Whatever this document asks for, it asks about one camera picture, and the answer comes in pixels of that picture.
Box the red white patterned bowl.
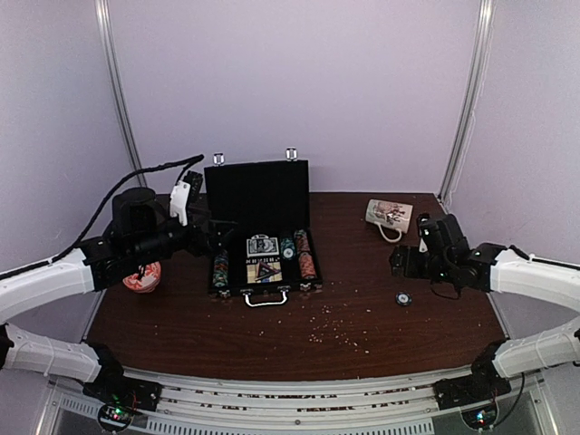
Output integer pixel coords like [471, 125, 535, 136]
[122, 262, 162, 294]

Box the blue white playing card box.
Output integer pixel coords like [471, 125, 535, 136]
[246, 234, 280, 257]

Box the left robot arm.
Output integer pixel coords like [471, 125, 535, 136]
[1, 155, 226, 404]

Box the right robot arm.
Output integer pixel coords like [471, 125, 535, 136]
[389, 214, 579, 408]

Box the aluminium frame post left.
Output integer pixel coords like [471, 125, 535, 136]
[94, 0, 141, 170]

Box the black poker set case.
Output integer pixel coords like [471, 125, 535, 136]
[204, 148, 324, 308]

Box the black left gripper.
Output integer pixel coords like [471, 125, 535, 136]
[129, 206, 238, 265]

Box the red black poker chip stack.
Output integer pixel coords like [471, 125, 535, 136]
[294, 229, 317, 279]

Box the white mug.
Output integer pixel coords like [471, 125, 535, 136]
[365, 199, 413, 244]

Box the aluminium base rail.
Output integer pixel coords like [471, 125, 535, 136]
[44, 355, 561, 435]

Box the green poker chip stack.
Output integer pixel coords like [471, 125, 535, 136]
[280, 237, 296, 260]

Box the aluminium frame post right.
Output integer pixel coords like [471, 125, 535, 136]
[438, 0, 496, 210]

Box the aluminium frame post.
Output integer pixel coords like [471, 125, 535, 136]
[94, 0, 141, 170]
[438, 0, 496, 210]

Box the red triangle marker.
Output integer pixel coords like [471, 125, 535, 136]
[255, 263, 281, 283]

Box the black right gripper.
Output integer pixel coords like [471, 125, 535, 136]
[390, 246, 453, 285]

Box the multicolour poker chip row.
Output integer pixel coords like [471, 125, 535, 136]
[212, 250, 228, 287]

